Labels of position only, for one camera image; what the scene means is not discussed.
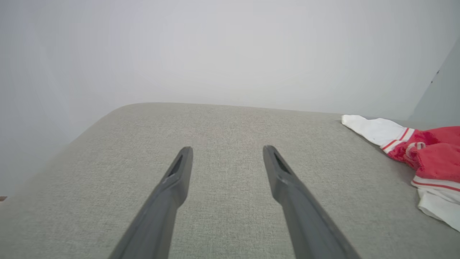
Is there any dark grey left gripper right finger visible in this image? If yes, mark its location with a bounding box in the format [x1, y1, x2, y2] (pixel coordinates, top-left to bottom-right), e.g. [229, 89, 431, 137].
[263, 145, 361, 259]

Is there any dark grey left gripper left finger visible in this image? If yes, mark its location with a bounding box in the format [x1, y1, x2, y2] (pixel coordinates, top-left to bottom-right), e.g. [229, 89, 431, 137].
[108, 146, 194, 259]

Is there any red and white garment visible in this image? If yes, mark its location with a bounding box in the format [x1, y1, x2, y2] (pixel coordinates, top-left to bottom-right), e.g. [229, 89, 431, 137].
[341, 115, 460, 232]

